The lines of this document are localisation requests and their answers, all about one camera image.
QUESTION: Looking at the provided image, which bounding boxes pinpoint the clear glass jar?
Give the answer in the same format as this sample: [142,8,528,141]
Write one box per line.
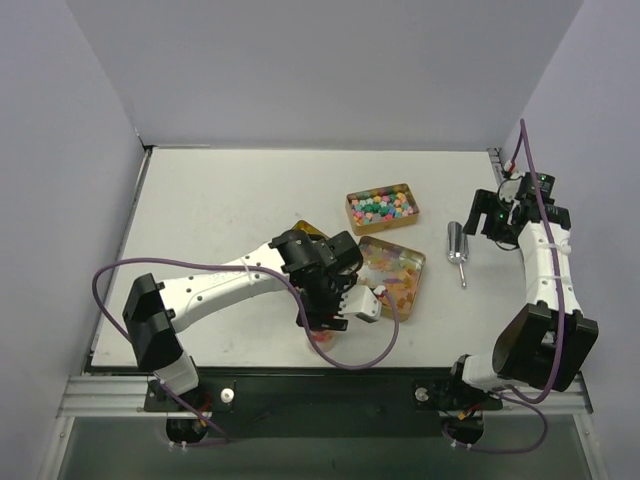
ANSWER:
[312,330,337,352]

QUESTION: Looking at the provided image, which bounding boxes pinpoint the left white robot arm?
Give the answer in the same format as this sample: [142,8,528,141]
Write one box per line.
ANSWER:
[122,230,381,411]

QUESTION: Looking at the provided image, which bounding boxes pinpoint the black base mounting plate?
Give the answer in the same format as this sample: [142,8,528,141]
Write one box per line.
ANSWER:
[143,367,503,442]

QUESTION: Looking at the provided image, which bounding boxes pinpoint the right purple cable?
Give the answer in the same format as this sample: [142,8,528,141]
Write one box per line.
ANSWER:
[467,118,569,454]

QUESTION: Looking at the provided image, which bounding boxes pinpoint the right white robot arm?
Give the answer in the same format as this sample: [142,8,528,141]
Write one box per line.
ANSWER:
[443,172,599,408]

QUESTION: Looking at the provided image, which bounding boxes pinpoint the gold rectangular candy tin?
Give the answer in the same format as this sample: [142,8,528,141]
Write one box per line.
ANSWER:
[345,183,420,236]

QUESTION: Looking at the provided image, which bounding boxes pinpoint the dark square candy tin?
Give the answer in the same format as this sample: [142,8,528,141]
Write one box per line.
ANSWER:
[292,220,327,238]

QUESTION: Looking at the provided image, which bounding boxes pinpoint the gold square candy tin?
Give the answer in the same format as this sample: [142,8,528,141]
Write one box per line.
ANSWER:
[358,236,427,322]

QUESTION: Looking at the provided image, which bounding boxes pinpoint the silver metal scoop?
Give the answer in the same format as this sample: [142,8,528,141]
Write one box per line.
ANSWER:
[447,221,469,289]

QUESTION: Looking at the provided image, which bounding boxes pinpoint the aluminium frame rail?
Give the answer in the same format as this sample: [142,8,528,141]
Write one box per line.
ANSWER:
[58,375,593,418]

